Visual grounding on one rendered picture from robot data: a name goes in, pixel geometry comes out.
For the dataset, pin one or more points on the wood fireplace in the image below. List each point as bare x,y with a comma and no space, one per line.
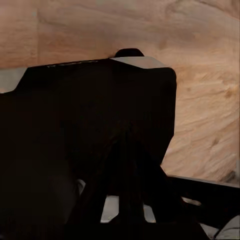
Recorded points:
229,178

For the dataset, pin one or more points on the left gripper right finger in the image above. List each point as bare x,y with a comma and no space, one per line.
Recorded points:
174,219

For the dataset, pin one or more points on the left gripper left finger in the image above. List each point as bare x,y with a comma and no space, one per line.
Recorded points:
84,221

